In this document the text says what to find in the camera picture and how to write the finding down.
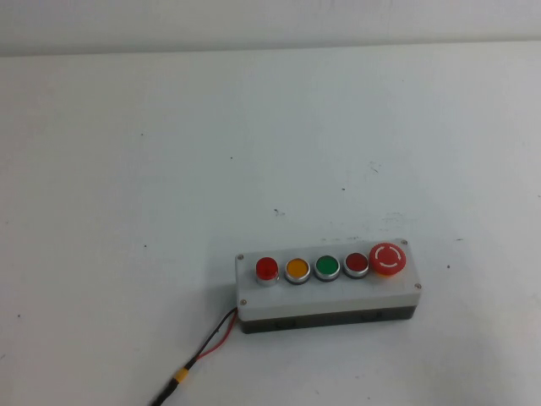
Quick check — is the yellow push button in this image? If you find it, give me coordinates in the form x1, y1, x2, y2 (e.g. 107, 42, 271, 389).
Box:
283, 256, 312, 285

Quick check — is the green push button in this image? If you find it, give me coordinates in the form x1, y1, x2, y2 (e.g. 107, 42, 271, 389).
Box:
313, 254, 342, 283

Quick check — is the dark red push button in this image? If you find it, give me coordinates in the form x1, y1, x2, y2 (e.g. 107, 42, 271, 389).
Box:
342, 252, 370, 280

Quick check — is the grey button control box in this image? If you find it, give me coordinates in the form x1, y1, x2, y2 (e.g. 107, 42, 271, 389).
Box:
234, 238, 424, 335

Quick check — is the red emergency stop button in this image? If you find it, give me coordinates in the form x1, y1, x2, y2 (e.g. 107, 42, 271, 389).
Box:
369, 242, 407, 277

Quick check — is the red indicator lamp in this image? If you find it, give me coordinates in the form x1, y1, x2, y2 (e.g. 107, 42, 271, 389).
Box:
255, 256, 281, 288

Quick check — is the black wire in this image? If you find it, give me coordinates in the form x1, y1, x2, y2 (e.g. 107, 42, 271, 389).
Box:
188, 307, 239, 365

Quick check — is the red wire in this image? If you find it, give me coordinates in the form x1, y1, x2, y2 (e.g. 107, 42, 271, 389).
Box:
194, 315, 239, 361

